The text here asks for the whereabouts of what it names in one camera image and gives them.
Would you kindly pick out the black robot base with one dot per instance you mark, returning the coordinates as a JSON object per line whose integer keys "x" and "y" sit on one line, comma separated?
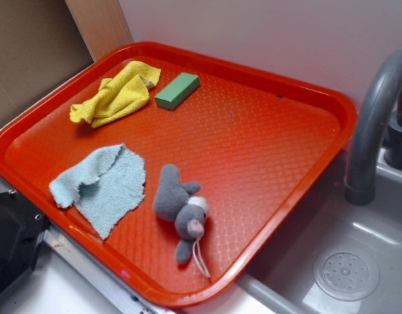
{"x": 22, "y": 227}

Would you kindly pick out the gray plush animal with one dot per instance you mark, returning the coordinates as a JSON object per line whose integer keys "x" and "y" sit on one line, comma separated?
{"x": 181, "y": 204}

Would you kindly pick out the red plastic tray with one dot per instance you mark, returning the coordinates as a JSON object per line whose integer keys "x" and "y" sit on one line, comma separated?
{"x": 256, "y": 142}

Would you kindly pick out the green rectangular block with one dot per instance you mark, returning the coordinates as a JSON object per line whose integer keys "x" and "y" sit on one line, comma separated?
{"x": 177, "y": 91}

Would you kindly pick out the yellow cloth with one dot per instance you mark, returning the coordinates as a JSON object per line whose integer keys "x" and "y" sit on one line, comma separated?
{"x": 118, "y": 96}

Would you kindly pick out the light blue cloth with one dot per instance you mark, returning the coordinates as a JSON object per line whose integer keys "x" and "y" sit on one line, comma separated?
{"x": 103, "y": 187}

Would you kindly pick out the wooden board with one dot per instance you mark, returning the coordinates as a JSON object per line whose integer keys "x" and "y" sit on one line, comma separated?
{"x": 101, "y": 24}

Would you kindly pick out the gray toy sink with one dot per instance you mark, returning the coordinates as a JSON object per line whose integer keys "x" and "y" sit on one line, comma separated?
{"x": 329, "y": 256}

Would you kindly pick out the gray toy faucet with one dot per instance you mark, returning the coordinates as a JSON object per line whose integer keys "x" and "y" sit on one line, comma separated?
{"x": 380, "y": 119}

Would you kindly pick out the brown cardboard panel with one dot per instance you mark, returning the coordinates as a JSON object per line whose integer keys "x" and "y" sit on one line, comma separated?
{"x": 40, "y": 49}

